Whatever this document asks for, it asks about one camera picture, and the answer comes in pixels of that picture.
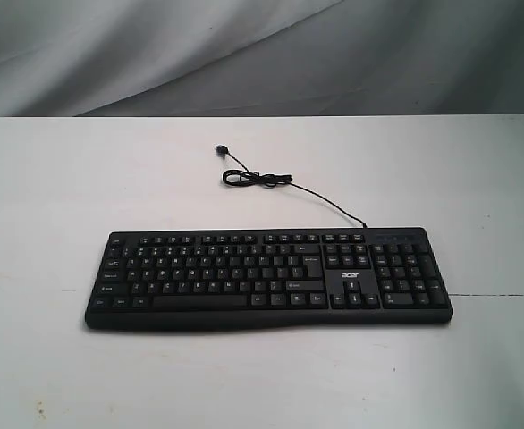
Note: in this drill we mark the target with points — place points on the black acer keyboard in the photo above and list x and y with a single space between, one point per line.
224 280

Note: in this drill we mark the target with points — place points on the grey backdrop cloth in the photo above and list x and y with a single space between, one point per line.
261 58

